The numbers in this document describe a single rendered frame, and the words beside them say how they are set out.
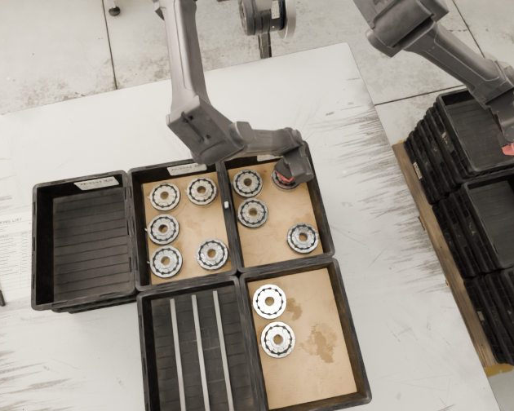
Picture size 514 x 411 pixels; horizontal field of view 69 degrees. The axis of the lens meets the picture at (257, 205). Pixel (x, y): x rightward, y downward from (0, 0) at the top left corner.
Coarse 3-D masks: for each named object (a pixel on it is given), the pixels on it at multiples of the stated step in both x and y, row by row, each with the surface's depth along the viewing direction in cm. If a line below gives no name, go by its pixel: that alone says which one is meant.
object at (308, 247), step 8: (296, 224) 123; (304, 224) 123; (288, 232) 122; (296, 232) 122; (312, 232) 122; (288, 240) 121; (312, 240) 121; (296, 248) 120; (304, 248) 120; (312, 248) 120
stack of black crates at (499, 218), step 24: (456, 192) 176; (480, 192) 178; (504, 192) 178; (456, 216) 181; (480, 216) 163; (504, 216) 174; (456, 240) 183; (480, 240) 168; (504, 240) 170; (456, 264) 189; (480, 264) 170; (504, 264) 167
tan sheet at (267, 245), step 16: (272, 192) 130; (288, 192) 130; (304, 192) 130; (272, 208) 128; (288, 208) 128; (304, 208) 128; (240, 224) 126; (272, 224) 126; (288, 224) 126; (240, 240) 124; (256, 240) 124; (272, 240) 124; (304, 240) 124; (320, 240) 124; (256, 256) 123; (272, 256) 123; (288, 256) 123; (304, 256) 123
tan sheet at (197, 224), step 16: (192, 176) 132; (208, 176) 132; (144, 192) 130; (192, 208) 128; (208, 208) 128; (192, 224) 126; (208, 224) 126; (224, 224) 126; (192, 240) 124; (224, 240) 124; (192, 256) 123; (208, 256) 123; (192, 272) 121; (208, 272) 121
